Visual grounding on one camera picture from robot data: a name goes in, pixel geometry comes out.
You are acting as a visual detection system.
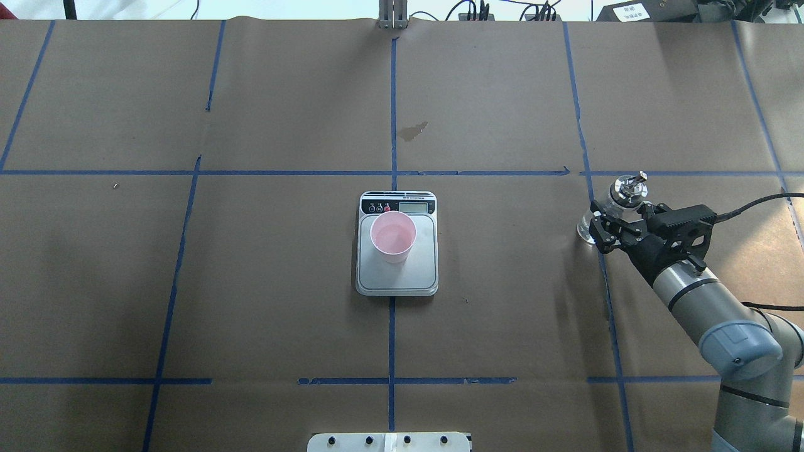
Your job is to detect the clear glass sauce bottle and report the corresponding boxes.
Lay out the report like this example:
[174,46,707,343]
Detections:
[577,171,648,244]

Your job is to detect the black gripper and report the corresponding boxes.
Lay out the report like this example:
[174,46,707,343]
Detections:
[589,201,698,286]

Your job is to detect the silver digital kitchen scale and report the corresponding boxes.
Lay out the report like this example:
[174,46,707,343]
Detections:
[354,191,439,297]

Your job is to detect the black box with label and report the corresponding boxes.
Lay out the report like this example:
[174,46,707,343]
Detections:
[594,1,700,23]

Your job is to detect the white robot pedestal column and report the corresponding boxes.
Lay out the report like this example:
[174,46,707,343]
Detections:
[307,431,474,451]

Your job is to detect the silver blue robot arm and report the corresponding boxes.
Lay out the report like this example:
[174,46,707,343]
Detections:
[589,201,802,451]

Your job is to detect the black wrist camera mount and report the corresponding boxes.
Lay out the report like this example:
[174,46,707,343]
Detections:
[647,204,717,272]

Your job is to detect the aluminium frame post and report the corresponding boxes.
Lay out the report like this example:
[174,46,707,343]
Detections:
[377,0,410,30]

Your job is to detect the pink paper cup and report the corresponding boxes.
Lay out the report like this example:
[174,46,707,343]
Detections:
[369,211,417,264]

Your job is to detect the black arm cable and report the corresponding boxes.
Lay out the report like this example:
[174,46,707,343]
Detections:
[715,192,804,312]

